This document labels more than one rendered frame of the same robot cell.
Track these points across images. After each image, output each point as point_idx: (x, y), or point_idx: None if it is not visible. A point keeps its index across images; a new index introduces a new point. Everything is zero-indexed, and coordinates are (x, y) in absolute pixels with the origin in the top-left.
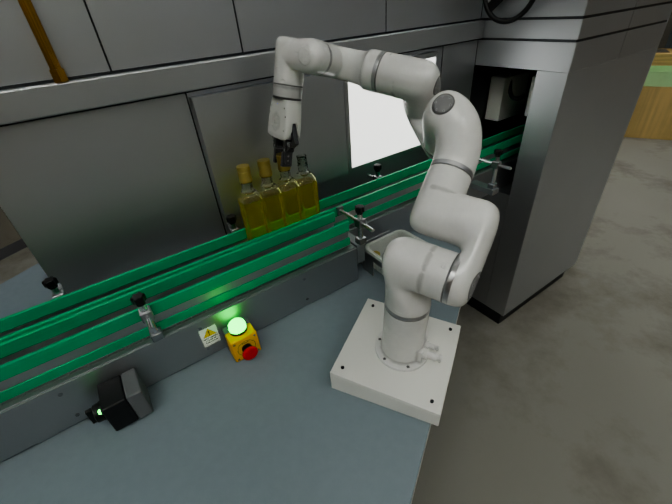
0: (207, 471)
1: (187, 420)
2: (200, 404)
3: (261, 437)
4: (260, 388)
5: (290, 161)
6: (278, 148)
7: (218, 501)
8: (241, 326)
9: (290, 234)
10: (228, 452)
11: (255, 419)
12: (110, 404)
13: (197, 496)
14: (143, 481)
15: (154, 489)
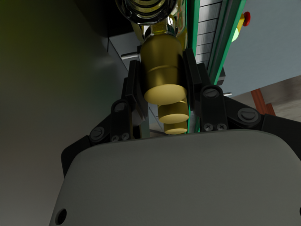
0: (276, 42)
1: (240, 49)
2: (238, 43)
3: (296, 15)
4: (267, 9)
5: (205, 67)
6: (141, 112)
7: (294, 38)
8: (238, 34)
9: None
10: (280, 32)
11: (282, 16)
12: (221, 83)
13: (281, 45)
14: (250, 62)
15: (258, 59)
